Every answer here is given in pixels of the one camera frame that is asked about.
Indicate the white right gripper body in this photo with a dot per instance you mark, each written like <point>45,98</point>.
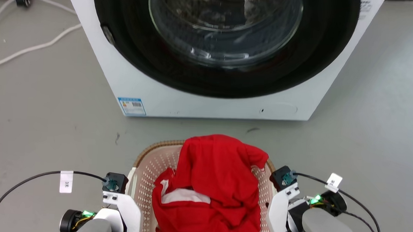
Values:
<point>277,211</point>

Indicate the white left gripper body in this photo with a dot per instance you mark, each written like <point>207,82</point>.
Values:
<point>130,211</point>

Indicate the beige perforated laundry basket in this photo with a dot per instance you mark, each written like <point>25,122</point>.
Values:
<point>150,169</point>

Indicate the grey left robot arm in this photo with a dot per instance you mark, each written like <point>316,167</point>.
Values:
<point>87,226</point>

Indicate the white garment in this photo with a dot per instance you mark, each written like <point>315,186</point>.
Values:
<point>184,196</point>

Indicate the red garment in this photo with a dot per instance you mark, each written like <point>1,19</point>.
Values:
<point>217,173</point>

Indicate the blue energy label sticker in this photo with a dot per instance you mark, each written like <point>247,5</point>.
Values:
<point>132,106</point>

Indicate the white front-load washing machine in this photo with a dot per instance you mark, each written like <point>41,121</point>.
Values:
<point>228,106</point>

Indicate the black round washer door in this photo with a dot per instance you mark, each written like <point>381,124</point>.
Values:
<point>132,52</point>

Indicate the black plug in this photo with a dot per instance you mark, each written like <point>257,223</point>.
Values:
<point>23,1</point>

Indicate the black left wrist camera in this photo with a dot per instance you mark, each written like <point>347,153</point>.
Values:
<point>115,182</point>

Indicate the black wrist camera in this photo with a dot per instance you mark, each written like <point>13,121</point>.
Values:
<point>115,182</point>
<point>283,176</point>

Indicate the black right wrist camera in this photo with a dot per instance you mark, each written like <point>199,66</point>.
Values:
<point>283,176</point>

